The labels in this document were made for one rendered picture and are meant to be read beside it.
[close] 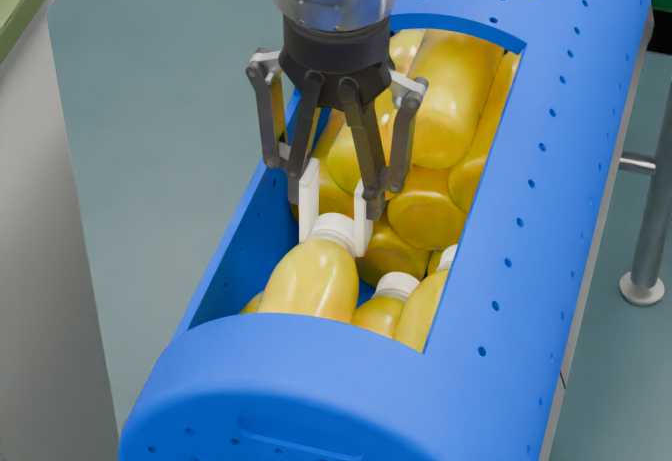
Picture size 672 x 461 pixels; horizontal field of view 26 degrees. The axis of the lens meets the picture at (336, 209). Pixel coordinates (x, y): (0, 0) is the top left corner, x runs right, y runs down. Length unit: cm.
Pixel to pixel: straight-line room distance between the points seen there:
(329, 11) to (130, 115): 206
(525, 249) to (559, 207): 7
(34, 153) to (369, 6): 84
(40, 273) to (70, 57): 139
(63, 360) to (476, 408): 108
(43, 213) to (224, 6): 154
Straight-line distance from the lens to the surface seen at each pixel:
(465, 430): 95
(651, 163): 247
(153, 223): 277
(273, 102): 108
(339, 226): 115
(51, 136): 178
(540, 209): 110
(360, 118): 105
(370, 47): 100
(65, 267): 190
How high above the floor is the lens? 195
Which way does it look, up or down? 45 degrees down
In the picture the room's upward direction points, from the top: straight up
